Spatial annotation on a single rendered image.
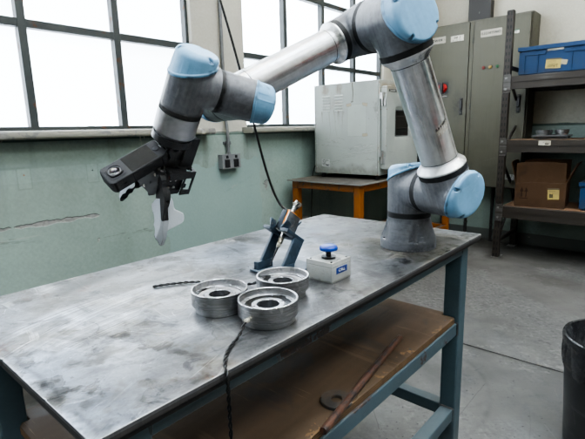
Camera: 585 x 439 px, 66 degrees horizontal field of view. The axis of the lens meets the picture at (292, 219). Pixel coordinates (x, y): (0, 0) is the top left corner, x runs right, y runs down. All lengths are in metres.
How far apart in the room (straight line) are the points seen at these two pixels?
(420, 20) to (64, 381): 0.88
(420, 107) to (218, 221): 2.01
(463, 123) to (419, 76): 3.60
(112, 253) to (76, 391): 1.86
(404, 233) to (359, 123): 1.96
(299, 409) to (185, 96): 0.66
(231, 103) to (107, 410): 0.50
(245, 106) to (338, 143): 2.43
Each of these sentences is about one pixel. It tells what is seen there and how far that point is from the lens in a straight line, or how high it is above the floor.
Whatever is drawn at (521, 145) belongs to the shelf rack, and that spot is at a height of 0.95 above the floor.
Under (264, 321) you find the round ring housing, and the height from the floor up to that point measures 0.82.
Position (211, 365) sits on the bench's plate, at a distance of 0.68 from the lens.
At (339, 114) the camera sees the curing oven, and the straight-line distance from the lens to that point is 3.21.
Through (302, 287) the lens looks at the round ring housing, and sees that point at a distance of 0.87.
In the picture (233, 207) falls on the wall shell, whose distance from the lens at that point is 2.94.
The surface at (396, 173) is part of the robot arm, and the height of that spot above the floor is 1.00.
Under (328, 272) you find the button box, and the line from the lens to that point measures 0.96.
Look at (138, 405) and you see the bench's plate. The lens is 0.62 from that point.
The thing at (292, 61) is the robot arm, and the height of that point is 1.26.
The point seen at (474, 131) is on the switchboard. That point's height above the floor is 1.06.
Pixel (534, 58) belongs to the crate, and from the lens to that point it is 4.22.
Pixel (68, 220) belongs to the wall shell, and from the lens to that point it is 2.39.
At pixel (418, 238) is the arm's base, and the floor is 0.83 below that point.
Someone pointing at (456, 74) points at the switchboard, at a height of 1.59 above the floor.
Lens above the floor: 1.12
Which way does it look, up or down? 11 degrees down
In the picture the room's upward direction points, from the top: 1 degrees counter-clockwise
